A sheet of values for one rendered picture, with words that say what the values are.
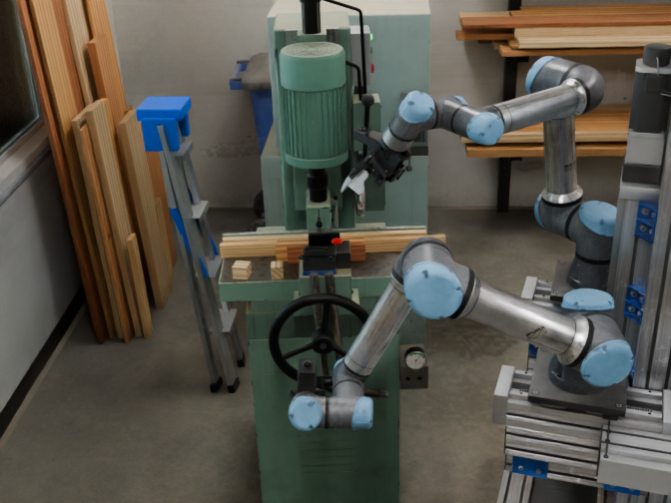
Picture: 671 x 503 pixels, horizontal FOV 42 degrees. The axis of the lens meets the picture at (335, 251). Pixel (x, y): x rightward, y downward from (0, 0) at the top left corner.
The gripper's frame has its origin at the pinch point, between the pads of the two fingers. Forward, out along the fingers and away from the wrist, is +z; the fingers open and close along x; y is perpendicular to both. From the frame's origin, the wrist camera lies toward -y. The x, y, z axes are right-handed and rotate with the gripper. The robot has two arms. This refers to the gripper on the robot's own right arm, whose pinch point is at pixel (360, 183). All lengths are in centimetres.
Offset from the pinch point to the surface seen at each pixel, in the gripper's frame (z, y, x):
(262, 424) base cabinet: 72, 30, -27
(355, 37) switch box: -7.0, -41.4, 26.0
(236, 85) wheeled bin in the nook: 126, -131, 83
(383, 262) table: 21.6, 16.2, 7.9
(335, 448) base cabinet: 72, 48, -10
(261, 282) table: 31.1, 3.5, -24.4
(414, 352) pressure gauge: 29, 42, 4
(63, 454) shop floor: 152, -11, -61
